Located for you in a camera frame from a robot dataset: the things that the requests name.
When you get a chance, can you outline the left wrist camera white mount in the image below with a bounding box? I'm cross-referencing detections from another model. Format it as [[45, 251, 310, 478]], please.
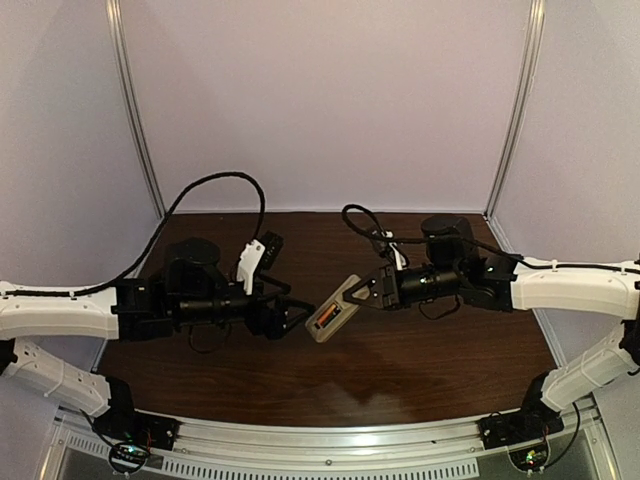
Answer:
[[236, 231, 284, 296]]

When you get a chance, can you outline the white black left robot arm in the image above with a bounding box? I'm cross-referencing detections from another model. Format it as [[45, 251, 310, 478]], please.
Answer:
[[1, 233, 315, 444]]

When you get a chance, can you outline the circuit board with leds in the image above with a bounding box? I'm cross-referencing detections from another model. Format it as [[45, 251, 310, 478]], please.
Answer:
[[107, 442, 151, 475], [507, 440, 550, 474]]

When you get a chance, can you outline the aluminium frame post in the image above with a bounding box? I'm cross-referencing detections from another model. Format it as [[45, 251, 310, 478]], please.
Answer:
[[484, 0, 546, 221], [106, 0, 166, 218]]

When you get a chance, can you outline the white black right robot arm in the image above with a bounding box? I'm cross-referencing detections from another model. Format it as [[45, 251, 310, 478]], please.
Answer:
[[343, 214, 639, 442]]

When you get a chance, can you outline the right circuit board with LEDs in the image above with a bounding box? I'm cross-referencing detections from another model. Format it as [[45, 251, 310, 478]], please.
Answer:
[[507, 440, 550, 474]]

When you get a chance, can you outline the aluminium front rail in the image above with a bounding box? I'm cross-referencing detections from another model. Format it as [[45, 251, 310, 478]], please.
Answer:
[[35, 398, 620, 479]]

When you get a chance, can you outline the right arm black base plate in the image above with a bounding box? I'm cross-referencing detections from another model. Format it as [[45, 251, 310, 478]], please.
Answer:
[[476, 409, 564, 450]]

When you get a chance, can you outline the dark green AAA battery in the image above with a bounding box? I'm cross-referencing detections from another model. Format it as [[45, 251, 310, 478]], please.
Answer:
[[326, 302, 342, 322]]

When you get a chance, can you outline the left circuit board with LEDs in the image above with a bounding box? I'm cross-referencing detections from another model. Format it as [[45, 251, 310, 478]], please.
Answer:
[[107, 442, 151, 475]]

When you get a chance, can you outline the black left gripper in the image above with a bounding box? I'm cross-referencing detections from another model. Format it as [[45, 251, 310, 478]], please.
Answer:
[[173, 273, 315, 341]]

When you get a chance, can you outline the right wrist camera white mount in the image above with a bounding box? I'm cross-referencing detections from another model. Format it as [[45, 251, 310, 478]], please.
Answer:
[[370, 228, 409, 270]]

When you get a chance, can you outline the left aluminium frame post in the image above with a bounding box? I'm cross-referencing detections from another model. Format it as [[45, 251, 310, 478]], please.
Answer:
[[106, 0, 166, 218]]

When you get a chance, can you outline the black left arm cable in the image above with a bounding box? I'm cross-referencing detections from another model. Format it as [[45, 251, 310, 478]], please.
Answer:
[[0, 171, 267, 301]]

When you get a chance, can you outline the orange AAA battery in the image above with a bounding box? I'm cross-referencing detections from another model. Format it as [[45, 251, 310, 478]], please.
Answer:
[[318, 305, 338, 326]]

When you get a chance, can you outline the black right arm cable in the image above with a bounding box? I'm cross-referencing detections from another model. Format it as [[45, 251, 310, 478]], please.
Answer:
[[341, 203, 640, 274]]

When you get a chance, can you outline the right aluminium frame post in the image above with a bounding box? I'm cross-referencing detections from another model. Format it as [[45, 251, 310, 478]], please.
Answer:
[[484, 0, 546, 221]]

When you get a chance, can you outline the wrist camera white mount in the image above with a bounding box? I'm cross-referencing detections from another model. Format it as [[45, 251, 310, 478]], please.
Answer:
[[236, 231, 284, 296], [370, 228, 409, 270]]

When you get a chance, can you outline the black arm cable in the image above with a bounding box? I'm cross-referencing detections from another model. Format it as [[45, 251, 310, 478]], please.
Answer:
[[341, 203, 640, 274], [0, 171, 267, 301]]

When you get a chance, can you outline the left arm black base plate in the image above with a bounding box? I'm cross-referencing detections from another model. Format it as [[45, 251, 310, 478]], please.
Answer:
[[93, 408, 181, 451]]

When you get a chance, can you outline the white remote control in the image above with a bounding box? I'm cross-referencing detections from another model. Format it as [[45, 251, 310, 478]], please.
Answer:
[[305, 274, 361, 343]]

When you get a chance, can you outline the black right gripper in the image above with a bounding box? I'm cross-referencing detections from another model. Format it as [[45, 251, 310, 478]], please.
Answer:
[[344, 264, 464, 312]]

